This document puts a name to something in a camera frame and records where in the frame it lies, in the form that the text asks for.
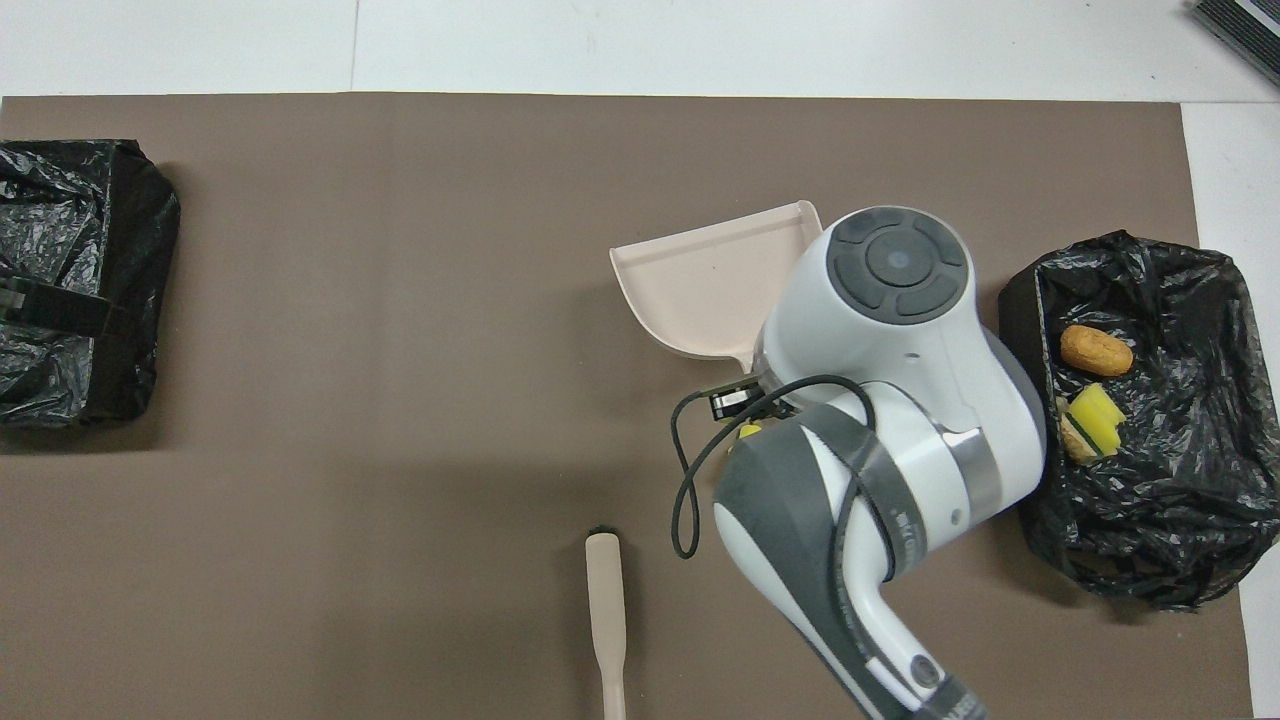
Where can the beige plastic dustpan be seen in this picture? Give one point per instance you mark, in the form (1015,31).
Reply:
(700,285)

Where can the beige hand brush black bristles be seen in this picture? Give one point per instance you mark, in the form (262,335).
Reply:
(605,610)

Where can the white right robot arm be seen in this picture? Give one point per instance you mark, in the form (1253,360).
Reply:
(900,330)

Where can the yellow sponge piece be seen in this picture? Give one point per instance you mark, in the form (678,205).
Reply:
(748,433)

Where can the brown oval foam lump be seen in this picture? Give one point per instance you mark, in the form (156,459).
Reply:
(1097,351)

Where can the brown table mat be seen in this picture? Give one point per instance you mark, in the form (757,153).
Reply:
(350,450)

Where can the grey ribbed device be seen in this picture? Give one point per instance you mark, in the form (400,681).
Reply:
(1245,25)

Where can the orange striped sponge piece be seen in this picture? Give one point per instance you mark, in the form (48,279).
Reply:
(1075,448)

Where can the green and yellow sponge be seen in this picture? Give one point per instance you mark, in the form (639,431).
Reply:
(1098,415)

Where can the black bag-lined bin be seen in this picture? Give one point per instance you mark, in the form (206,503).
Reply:
(1180,520)
(130,220)

